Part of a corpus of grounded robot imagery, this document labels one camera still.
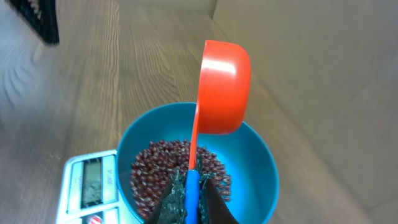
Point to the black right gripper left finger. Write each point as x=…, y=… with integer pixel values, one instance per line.
x=171, y=208

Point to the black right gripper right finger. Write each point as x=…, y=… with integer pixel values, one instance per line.
x=211, y=207

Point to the red measuring scoop blue handle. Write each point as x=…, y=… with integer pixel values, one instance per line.
x=222, y=98

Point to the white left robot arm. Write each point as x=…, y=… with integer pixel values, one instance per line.
x=41, y=16

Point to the beans in blue bowl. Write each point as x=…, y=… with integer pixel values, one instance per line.
x=154, y=166

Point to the blue metal bowl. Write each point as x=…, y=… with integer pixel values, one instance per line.
x=255, y=180

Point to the white digital kitchen scale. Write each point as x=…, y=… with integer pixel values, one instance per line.
x=89, y=193

